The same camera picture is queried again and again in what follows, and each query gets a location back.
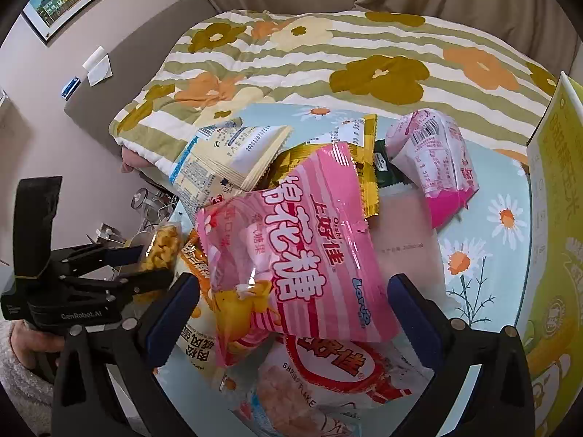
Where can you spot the red and white shrimp chips packet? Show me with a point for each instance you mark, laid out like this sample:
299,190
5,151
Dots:
328,364

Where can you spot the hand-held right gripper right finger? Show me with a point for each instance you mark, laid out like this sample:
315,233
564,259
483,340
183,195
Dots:
416,314

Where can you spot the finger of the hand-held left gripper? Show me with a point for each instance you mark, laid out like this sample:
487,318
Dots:
127,255
145,280

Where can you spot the yellow snack packet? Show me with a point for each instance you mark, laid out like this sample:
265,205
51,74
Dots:
368,177

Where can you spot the orange and white snack packet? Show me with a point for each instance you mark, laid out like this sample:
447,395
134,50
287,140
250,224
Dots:
196,337

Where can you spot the pink cloth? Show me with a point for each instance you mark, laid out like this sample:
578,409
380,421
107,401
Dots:
134,161

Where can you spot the green cardboard box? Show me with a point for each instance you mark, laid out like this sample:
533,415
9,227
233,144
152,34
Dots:
560,191

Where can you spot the person's left forearm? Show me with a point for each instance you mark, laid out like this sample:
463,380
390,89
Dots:
22,387

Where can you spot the pink striped marshmallow packet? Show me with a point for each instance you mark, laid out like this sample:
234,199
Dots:
291,246

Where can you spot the small pink barcode packet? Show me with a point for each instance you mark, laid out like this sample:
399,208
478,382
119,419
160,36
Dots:
437,159

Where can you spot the clear bag of yellow snacks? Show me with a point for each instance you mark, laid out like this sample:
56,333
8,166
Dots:
161,246

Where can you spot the white paper sheet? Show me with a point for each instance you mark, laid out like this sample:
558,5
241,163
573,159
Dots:
98,66

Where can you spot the small blue card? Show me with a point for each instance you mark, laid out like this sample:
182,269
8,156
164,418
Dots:
70,88

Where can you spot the green striped floral blanket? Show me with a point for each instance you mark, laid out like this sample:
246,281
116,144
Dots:
319,68

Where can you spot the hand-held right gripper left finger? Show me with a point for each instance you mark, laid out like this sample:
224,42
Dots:
175,309

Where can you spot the pinkish-brown packet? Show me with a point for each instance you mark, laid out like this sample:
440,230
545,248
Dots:
405,236

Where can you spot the cream and blue snack packet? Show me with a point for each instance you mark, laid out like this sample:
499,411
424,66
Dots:
227,159

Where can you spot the person's left hand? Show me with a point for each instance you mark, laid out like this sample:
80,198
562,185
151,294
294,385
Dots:
36,341

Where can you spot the daisy print tablecloth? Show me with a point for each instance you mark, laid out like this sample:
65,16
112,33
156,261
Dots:
492,177

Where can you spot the dark green snack packet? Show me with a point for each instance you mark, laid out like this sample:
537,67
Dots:
387,168

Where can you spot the grey bed headboard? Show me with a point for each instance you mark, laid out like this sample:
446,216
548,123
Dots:
118,95

